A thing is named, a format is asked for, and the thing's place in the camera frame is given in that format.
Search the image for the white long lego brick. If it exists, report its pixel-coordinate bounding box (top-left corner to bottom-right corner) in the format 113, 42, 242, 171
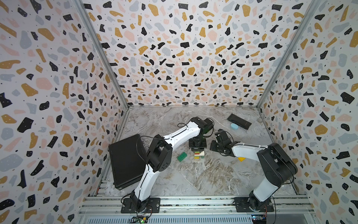
195, 151, 205, 157

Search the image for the black small lego brick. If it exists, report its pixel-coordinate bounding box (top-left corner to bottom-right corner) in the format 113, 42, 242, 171
191, 148, 204, 152

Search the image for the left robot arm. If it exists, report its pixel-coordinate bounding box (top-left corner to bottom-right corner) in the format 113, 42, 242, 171
130, 117, 214, 212

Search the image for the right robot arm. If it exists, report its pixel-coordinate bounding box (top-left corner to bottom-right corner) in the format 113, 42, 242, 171
210, 129, 298, 212

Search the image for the dark green long lego brick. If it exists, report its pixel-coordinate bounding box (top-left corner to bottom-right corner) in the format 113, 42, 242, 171
177, 152, 187, 162

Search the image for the light blue round object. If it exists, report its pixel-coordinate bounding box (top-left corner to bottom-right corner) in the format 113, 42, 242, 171
230, 123, 239, 130

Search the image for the black flat pouch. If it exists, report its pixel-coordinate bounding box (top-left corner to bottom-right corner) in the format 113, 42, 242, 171
227, 114, 252, 130

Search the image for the black case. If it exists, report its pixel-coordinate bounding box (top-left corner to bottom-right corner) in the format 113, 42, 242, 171
109, 134, 146, 190

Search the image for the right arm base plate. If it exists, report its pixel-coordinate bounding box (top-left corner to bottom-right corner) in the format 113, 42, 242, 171
233, 197, 274, 213

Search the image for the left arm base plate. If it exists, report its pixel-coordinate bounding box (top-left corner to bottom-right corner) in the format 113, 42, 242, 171
121, 197, 161, 214

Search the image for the aluminium front rail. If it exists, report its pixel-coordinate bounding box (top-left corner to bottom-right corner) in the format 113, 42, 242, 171
76, 195, 319, 224

